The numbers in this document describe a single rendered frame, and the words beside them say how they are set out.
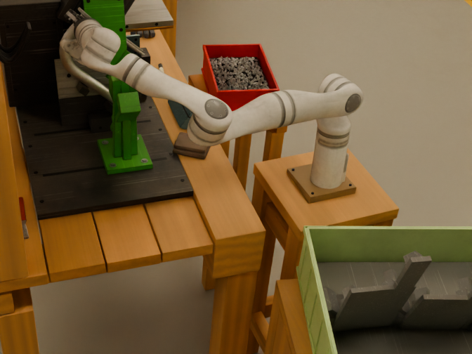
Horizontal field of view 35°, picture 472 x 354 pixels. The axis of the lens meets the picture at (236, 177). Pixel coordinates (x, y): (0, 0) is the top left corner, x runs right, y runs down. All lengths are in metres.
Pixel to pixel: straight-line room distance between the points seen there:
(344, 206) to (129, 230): 0.62
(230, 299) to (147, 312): 0.86
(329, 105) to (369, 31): 3.07
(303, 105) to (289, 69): 2.55
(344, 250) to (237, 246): 0.28
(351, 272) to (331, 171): 0.32
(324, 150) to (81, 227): 0.69
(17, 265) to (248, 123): 0.65
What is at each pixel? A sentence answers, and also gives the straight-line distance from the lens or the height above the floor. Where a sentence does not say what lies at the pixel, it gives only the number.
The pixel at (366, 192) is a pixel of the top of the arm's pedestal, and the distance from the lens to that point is 2.21.
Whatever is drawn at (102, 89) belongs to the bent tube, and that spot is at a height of 1.04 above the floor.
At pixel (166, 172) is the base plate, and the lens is 2.10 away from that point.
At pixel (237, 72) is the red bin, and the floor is 0.89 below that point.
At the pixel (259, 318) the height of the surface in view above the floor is 0.24.
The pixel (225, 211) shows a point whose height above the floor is 0.90.
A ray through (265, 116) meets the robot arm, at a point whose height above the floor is 1.19.
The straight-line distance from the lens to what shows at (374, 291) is 1.65.
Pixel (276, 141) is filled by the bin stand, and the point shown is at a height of 0.70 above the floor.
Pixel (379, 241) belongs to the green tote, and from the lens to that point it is 1.95.
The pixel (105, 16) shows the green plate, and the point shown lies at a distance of 2.20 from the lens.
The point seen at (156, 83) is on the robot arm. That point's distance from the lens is 1.76.
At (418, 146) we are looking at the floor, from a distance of 3.98.
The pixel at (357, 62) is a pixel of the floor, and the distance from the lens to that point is 4.61.
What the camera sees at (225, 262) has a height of 0.81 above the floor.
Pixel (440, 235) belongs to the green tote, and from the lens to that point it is 1.99.
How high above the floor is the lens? 2.21
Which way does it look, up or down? 39 degrees down
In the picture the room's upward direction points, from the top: 6 degrees clockwise
